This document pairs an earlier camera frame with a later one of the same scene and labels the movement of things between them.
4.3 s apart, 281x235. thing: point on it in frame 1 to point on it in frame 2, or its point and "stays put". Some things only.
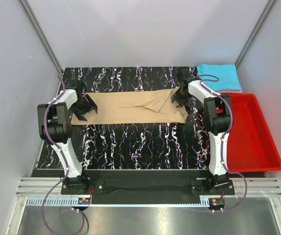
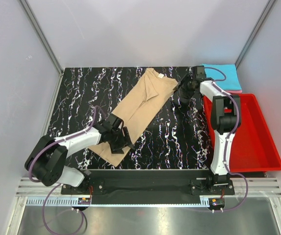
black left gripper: (79, 113) to (125, 141)
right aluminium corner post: (262, 17) stays put
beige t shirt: (132, 107) to (137, 111)
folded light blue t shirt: (229, 79) stays put
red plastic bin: (250, 146) stays put
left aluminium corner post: (42, 36) stays put
